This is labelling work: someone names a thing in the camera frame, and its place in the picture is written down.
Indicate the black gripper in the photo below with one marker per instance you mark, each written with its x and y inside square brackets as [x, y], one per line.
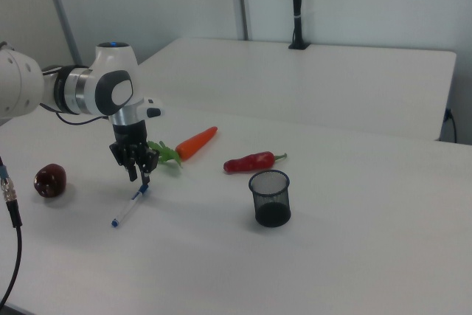
[129, 141]

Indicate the white marker pen blue cap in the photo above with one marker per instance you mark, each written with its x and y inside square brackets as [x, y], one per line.
[127, 210]

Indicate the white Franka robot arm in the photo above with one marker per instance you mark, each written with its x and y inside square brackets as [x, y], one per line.
[107, 86]

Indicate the black mesh pen cup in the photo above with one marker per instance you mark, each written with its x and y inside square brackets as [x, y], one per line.
[273, 213]

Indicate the orange toy carrot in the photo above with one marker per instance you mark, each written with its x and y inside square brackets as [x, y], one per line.
[195, 141]

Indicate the dark red toy apple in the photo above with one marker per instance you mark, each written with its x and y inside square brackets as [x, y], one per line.
[49, 180]

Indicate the red toy chili pepper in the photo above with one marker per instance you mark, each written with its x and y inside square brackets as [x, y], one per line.
[247, 162]

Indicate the white table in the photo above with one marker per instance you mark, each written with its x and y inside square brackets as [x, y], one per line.
[295, 82]

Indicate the black pole with base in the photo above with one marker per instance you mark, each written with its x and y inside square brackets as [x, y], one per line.
[297, 5]

